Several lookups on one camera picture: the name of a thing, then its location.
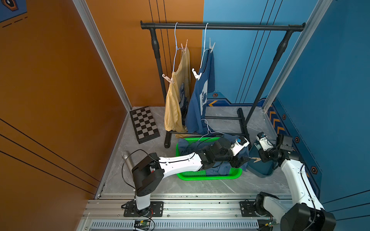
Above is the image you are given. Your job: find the white clothespin rear navy shirt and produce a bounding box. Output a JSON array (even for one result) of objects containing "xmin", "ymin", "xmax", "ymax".
[{"xmin": 209, "ymin": 38, "xmax": 215, "ymax": 53}]

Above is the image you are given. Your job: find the pink clothespin tan shirt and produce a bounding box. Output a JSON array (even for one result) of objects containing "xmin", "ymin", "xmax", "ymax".
[
  {"xmin": 162, "ymin": 74, "xmax": 174, "ymax": 84},
  {"xmin": 181, "ymin": 40, "xmax": 188, "ymax": 56}
]

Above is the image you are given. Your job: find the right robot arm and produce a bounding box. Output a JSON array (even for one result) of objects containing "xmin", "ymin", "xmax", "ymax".
[{"xmin": 255, "ymin": 132, "xmax": 336, "ymax": 231}]

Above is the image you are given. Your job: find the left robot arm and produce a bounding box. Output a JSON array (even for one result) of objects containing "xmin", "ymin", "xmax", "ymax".
[{"xmin": 132, "ymin": 136, "xmax": 251, "ymax": 211}]

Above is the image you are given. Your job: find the light blue wire hanger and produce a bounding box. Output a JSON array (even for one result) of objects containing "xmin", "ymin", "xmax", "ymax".
[{"xmin": 197, "ymin": 118, "xmax": 224, "ymax": 141}]

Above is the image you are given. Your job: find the navy printed t-shirt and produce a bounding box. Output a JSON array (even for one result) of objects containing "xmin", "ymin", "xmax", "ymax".
[{"xmin": 185, "ymin": 50, "xmax": 215, "ymax": 135}]

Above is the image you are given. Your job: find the white wire hanger navy shirt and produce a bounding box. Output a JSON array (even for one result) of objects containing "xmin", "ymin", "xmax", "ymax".
[{"xmin": 199, "ymin": 23, "xmax": 209, "ymax": 68}]

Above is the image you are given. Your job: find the teal plastic bin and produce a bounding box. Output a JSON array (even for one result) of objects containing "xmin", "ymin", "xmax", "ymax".
[{"xmin": 246, "ymin": 140, "xmax": 274, "ymax": 178}]

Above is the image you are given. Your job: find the pink clothespin front tan shirt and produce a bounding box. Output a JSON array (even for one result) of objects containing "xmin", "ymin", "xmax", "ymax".
[{"xmin": 162, "ymin": 74, "xmax": 174, "ymax": 84}]

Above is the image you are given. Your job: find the green plastic basket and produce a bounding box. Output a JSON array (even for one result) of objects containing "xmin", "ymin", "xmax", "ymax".
[{"xmin": 175, "ymin": 137, "xmax": 243, "ymax": 181}]

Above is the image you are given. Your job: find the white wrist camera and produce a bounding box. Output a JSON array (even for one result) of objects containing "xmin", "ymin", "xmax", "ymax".
[
  {"xmin": 230, "ymin": 136, "xmax": 250, "ymax": 156},
  {"xmin": 256, "ymin": 132, "xmax": 274, "ymax": 151}
]

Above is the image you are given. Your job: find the aluminium corner post left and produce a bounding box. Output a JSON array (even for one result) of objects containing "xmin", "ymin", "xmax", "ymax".
[{"xmin": 73, "ymin": 0, "xmax": 132, "ymax": 111}]

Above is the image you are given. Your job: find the aluminium corner post right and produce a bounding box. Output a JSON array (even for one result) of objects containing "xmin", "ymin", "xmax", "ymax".
[{"xmin": 262, "ymin": 0, "xmax": 332, "ymax": 113}]

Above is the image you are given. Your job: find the tan yellow t-shirt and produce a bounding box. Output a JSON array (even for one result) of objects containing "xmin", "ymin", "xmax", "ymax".
[{"xmin": 164, "ymin": 48, "xmax": 191, "ymax": 132}]

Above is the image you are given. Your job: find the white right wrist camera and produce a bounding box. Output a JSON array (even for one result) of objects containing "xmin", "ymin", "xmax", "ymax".
[{"xmin": 256, "ymin": 132, "xmax": 274, "ymax": 151}]

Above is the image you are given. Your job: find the white clothespin navy shirt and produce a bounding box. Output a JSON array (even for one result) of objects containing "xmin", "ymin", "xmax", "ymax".
[
  {"xmin": 209, "ymin": 38, "xmax": 215, "ymax": 53},
  {"xmin": 191, "ymin": 68, "xmax": 202, "ymax": 80}
]

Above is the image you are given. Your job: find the slate blue t-shirt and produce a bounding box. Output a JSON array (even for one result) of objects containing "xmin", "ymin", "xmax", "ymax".
[{"xmin": 190, "ymin": 134, "xmax": 249, "ymax": 171}]

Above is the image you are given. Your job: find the white clothespin front navy shirt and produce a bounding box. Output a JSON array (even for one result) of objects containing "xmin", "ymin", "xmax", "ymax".
[{"xmin": 191, "ymin": 68, "xmax": 202, "ymax": 80}]

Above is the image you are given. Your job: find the checkered chess board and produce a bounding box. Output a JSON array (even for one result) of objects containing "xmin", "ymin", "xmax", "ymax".
[{"xmin": 130, "ymin": 106, "xmax": 160, "ymax": 144}]

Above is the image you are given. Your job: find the white wire hanger tan shirt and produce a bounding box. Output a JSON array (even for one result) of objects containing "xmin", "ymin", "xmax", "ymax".
[{"xmin": 172, "ymin": 22, "xmax": 182, "ymax": 72}]

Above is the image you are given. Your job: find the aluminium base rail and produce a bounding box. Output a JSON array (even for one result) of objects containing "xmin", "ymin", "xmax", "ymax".
[{"xmin": 77, "ymin": 193, "xmax": 279, "ymax": 231}]

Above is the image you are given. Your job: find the green circuit board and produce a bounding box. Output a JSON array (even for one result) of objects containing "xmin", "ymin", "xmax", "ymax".
[{"xmin": 133, "ymin": 219, "xmax": 151, "ymax": 231}]

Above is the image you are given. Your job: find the black clothes rack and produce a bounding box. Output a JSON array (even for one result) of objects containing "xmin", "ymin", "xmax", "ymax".
[{"xmin": 140, "ymin": 21, "xmax": 306, "ymax": 149}]

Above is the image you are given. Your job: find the aluminium corner post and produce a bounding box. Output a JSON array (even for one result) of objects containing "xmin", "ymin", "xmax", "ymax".
[
  {"xmin": 73, "ymin": 0, "xmax": 132, "ymax": 111},
  {"xmin": 262, "ymin": 0, "xmax": 332, "ymax": 113}
]

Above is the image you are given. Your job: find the pink clothespin rear tan shirt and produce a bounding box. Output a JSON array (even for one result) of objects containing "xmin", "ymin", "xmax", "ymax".
[{"xmin": 181, "ymin": 40, "xmax": 188, "ymax": 56}]

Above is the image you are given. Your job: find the silver metal cylinder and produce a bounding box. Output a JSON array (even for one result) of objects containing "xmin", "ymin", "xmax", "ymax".
[{"xmin": 121, "ymin": 151, "xmax": 134, "ymax": 173}]

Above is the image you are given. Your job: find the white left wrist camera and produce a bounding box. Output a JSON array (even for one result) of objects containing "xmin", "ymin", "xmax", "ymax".
[{"xmin": 230, "ymin": 136, "xmax": 250, "ymax": 156}]

